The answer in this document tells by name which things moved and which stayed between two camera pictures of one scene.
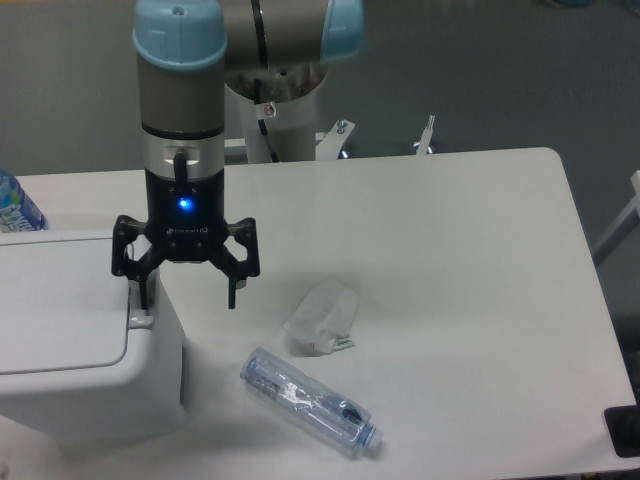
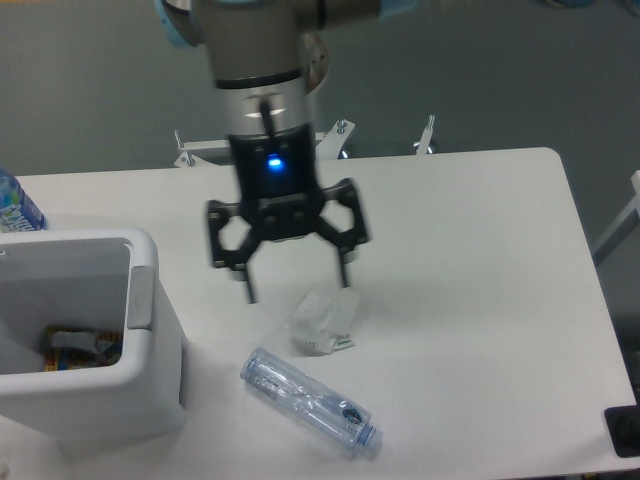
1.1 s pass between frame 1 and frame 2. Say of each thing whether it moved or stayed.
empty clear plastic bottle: stayed
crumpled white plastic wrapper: stayed
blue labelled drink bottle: stayed
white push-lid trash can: moved
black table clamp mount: stayed
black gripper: moved
